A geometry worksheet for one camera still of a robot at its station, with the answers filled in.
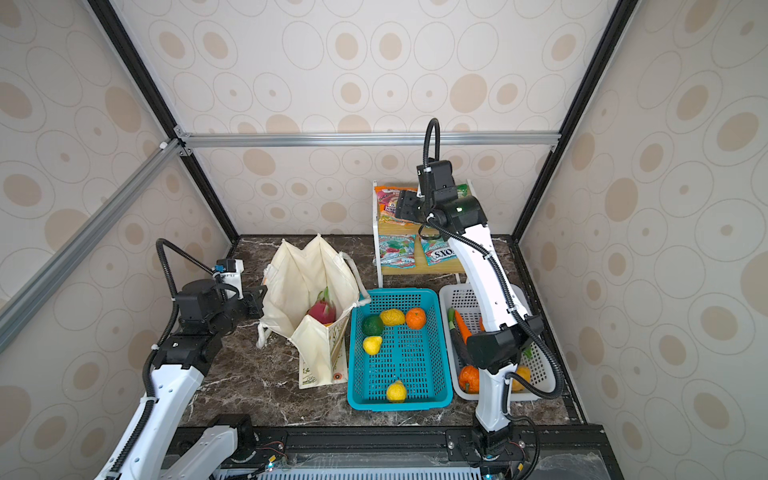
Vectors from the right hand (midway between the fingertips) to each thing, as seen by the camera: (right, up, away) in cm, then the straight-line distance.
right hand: (408, 203), depth 76 cm
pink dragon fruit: (-25, -29, +14) cm, 41 cm away
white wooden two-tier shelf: (+6, -17, +14) cm, 23 cm away
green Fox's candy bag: (+10, -11, +16) cm, 22 cm away
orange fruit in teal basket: (+3, -32, +16) cm, 36 cm away
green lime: (-10, -34, +12) cm, 37 cm away
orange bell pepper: (+16, -46, +2) cm, 48 cm away
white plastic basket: (+35, -43, +2) cm, 56 cm away
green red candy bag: (-2, -12, +14) cm, 18 cm away
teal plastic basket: (-2, -43, +12) cm, 45 cm away
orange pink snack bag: (-5, +2, +3) cm, 7 cm away
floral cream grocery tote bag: (-32, -26, +24) cm, 48 cm away
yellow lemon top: (-4, -32, +16) cm, 36 cm away
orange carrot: (+19, -37, +16) cm, 44 cm away
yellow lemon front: (-3, -49, +2) cm, 49 cm away
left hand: (-34, -20, -2) cm, 40 cm away
